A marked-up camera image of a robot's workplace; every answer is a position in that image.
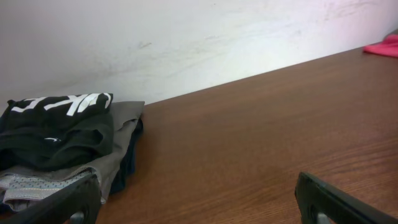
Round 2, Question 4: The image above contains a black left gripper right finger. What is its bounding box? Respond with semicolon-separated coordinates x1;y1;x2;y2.
295;172;397;224

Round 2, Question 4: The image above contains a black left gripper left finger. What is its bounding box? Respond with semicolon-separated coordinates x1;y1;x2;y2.
1;174;101;224

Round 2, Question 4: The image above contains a folded grey garment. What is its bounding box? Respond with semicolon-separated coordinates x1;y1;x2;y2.
1;101;144;212

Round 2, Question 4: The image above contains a folded black Nike shirt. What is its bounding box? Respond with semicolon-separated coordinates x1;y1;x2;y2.
1;93;114;171

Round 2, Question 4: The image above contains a red orange soccer t-shirt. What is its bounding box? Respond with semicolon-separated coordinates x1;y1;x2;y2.
363;34;398;58

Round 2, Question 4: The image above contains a folded navy garment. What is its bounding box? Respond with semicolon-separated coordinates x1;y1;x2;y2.
109;118;144;195

